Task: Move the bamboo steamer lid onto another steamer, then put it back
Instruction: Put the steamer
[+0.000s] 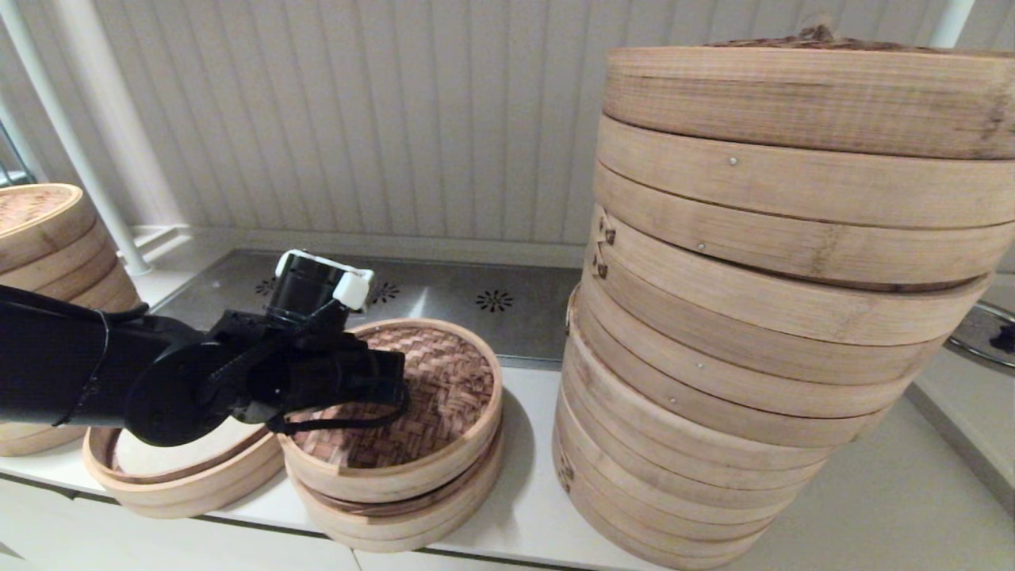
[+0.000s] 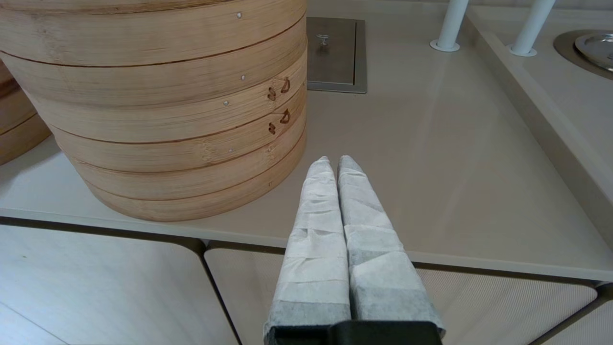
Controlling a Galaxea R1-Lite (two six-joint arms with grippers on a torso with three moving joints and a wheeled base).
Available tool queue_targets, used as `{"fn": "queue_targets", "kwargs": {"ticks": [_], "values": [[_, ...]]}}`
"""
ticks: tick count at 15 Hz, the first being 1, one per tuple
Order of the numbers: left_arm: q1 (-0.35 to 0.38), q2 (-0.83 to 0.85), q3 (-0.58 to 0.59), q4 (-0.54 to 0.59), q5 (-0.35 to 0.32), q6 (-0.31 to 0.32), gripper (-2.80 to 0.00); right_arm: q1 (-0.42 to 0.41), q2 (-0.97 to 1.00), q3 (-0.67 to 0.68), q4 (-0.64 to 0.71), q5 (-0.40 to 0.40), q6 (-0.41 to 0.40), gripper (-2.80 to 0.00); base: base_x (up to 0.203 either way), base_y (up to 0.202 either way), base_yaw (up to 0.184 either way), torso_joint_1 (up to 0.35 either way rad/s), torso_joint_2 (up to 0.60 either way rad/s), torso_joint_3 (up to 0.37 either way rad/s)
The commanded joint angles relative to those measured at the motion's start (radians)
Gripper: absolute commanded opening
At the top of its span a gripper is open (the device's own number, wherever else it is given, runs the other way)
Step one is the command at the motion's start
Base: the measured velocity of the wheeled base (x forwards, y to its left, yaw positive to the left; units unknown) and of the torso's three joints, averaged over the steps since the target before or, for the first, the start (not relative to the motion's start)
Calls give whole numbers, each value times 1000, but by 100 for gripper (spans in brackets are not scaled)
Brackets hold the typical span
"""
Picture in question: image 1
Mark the large bamboo steamer basket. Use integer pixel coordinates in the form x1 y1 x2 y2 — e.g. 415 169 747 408
565 285 946 449
555 337 833 512
583 205 992 387
592 116 1015 293
551 393 794 570

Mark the large woven bamboo steamer lid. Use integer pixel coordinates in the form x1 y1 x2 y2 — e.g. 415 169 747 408
603 25 1015 163

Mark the perforated stainless steel plate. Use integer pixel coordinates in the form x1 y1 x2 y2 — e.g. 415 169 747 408
176 249 582 371

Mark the white cabinet front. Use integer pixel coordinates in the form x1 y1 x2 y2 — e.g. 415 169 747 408
0 473 659 571

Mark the thick white column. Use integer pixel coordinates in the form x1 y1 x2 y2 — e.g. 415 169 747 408
46 0 190 231

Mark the thin white round pole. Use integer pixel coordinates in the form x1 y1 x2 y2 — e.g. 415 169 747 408
929 0 976 50
0 0 151 274

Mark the round metal pan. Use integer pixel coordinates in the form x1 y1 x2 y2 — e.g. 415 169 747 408
944 300 1015 370

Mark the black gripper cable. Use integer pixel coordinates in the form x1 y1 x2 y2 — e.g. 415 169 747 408
268 381 412 434

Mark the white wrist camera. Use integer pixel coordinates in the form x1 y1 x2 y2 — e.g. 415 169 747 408
331 268 375 312

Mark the grey metal frame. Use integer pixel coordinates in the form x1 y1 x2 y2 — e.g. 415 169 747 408
0 117 37 186

